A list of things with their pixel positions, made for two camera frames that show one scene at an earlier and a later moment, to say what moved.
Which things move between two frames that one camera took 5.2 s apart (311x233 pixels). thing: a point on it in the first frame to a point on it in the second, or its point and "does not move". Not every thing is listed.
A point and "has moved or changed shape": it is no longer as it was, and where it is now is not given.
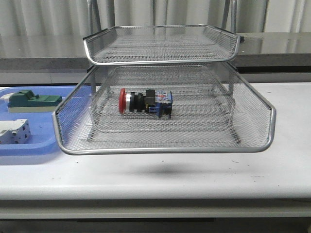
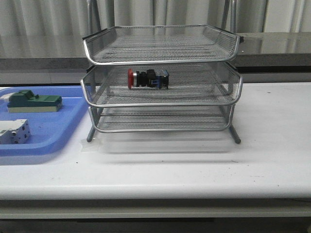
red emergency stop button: x=159 y=103 to x=157 y=79
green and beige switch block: x=25 y=101 does not move
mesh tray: x=162 y=108 has moved or changed shape
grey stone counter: x=286 y=52 does not move
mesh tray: x=161 y=44 does not move
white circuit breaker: x=15 y=132 does not move
